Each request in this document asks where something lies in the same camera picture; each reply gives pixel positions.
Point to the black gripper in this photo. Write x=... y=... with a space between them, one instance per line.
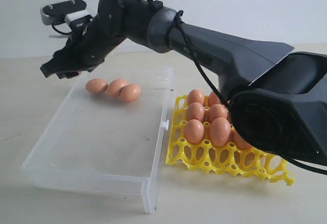
x=85 y=50

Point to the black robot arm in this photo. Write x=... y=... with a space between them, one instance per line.
x=276 y=96

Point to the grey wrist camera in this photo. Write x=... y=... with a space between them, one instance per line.
x=54 y=14

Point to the yellow plastic egg tray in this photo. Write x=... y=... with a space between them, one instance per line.
x=227 y=159

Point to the clear plastic tray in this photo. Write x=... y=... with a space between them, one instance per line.
x=98 y=145

